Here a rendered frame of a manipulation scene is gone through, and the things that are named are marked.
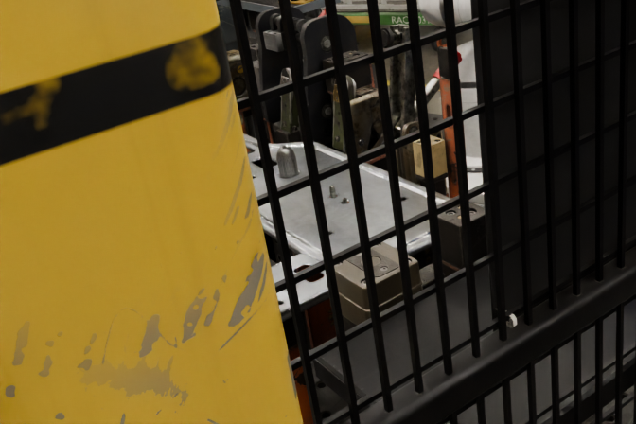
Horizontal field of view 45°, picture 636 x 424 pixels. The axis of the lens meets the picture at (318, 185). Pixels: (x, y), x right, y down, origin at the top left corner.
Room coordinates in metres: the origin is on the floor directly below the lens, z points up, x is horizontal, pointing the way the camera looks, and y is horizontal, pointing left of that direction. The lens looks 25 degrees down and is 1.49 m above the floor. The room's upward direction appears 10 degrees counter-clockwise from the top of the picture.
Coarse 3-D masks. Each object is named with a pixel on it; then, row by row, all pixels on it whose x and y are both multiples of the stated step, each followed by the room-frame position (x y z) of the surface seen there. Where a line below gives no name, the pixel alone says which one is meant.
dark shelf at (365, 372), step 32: (448, 288) 0.69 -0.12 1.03; (480, 288) 0.68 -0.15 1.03; (416, 320) 0.64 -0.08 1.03; (448, 320) 0.63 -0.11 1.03; (480, 320) 0.62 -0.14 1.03; (608, 320) 0.59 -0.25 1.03; (352, 352) 0.61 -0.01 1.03; (608, 352) 0.55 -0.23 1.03; (512, 384) 0.52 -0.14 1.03; (544, 384) 0.52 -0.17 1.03; (608, 384) 0.51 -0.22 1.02; (512, 416) 0.49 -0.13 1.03; (544, 416) 0.48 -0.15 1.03
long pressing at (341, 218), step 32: (256, 160) 1.22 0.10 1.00; (320, 160) 1.17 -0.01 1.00; (256, 192) 1.08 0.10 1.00; (352, 192) 1.02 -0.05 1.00; (384, 192) 1.01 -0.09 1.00; (416, 192) 0.99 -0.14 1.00; (288, 224) 0.96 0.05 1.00; (352, 224) 0.92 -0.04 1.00; (384, 224) 0.91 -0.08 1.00; (320, 256) 0.86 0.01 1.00
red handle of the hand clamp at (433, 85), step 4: (460, 56) 1.14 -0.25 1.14; (460, 60) 1.14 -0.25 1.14; (436, 72) 1.13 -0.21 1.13; (436, 76) 1.13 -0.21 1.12; (432, 80) 1.13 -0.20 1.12; (436, 80) 1.12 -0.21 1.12; (428, 84) 1.13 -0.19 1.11; (432, 84) 1.12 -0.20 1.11; (436, 84) 1.12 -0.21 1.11; (428, 88) 1.12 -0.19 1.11; (432, 88) 1.12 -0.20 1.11; (436, 88) 1.12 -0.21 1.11; (428, 92) 1.11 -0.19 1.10; (432, 92) 1.12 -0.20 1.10; (428, 96) 1.11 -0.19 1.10; (432, 96) 1.12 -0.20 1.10; (428, 100) 1.11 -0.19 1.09; (416, 104) 1.11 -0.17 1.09; (416, 108) 1.10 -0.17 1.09; (416, 112) 1.10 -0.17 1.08; (416, 116) 1.10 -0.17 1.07; (400, 120) 1.10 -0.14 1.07; (396, 124) 1.10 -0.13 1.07; (400, 124) 1.09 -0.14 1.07; (396, 128) 1.09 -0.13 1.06
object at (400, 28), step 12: (384, 36) 1.08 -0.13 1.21; (396, 36) 1.09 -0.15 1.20; (408, 36) 1.09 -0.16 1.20; (396, 60) 1.11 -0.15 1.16; (408, 60) 1.08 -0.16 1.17; (396, 72) 1.11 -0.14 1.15; (408, 72) 1.08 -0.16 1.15; (396, 84) 1.11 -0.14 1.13; (408, 84) 1.08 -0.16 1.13; (396, 96) 1.10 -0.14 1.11; (408, 96) 1.08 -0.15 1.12; (396, 108) 1.10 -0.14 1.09; (408, 108) 1.08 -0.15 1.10; (396, 120) 1.10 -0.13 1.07; (408, 120) 1.08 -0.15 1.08; (396, 132) 1.10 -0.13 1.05
